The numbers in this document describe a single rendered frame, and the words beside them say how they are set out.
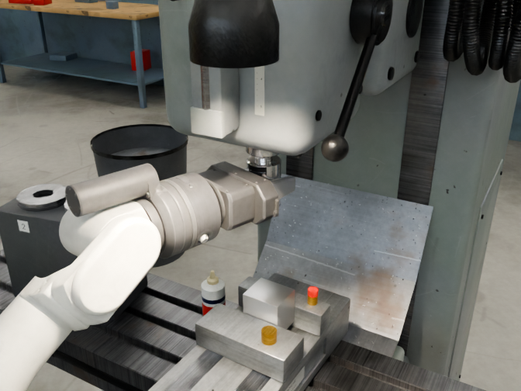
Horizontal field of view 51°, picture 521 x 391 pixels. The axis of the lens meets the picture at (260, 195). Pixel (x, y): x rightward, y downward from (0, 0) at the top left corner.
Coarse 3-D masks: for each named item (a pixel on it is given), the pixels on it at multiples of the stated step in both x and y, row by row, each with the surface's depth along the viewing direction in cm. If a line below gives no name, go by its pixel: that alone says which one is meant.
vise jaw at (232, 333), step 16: (208, 320) 80; (224, 320) 80; (240, 320) 80; (256, 320) 80; (208, 336) 79; (224, 336) 78; (240, 336) 77; (256, 336) 77; (288, 336) 77; (224, 352) 79; (240, 352) 77; (256, 352) 75; (272, 352) 74; (288, 352) 74; (256, 368) 76; (272, 368) 75; (288, 368) 75
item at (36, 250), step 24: (24, 192) 99; (48, 192) 101; (0, 216) 96; (24, 216) 94; (48, 216) 94; (24, 240) 97; (48, 240) 95; (24, 264) 99; (48, 264) 97; (144, 288) 107; (120, 312) 99
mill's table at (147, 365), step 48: (0, 288) 109; (192, 288) 107; (96, 336) 94; (144, 336) 94; (192, 336) 96; (96, 384) 94; (144, 384) 87; (336, 384) 84; (384, 384) 84; (432, 384) 84
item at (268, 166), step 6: (252, 156) 74; (276, 156) 74; (252, 162) 72; (258, 162) 72; (264, 162) 72; (270, 162) 72; (276, 162) 72; (252, 168) 72; (258, 168) 71; (264, 168) 71; (270, 168) 71; (276, 168) 72
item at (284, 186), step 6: (270, 180) 72; (276, 180) 72; (282, 180) 72; (288, 180) 73; (294, 180) 74; (276, 186) 72; (282, 186) 73; (288, 186) 73; (294, 186) 74; (282, 192) 73; (288, 192) 74
